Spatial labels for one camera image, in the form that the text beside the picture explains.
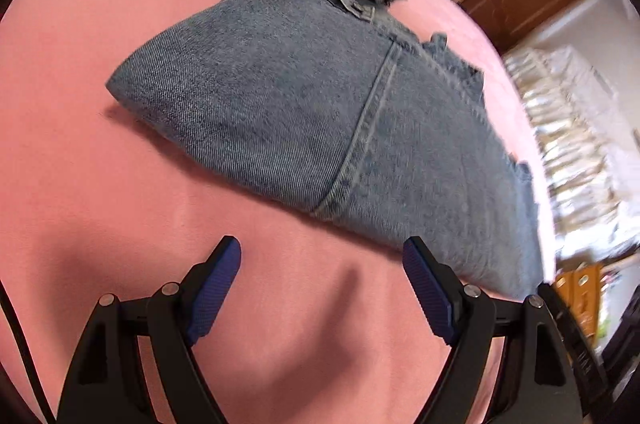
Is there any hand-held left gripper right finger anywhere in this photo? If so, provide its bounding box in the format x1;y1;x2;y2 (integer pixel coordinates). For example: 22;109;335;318
403;237;583;424

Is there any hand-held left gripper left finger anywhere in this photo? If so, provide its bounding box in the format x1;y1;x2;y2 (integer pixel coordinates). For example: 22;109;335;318
57;235;242;424

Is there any blue denim jacket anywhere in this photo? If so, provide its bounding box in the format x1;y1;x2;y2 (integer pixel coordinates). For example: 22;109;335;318
105;0;546;300

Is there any orange wooden cabinet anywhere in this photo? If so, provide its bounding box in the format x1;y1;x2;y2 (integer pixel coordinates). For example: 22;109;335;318
555;261;608;340

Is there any pink bed sheet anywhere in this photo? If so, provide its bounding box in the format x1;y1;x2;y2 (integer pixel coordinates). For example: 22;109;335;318
0;0;556;424

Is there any plastic covered sofa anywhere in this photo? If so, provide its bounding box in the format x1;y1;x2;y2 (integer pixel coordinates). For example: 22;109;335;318
502;44;640;265

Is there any black printed strap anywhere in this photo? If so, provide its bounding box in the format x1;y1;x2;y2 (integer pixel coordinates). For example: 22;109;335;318
537;281;618;385

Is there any black cable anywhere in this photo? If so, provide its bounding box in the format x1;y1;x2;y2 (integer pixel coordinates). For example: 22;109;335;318
0;284;53;424

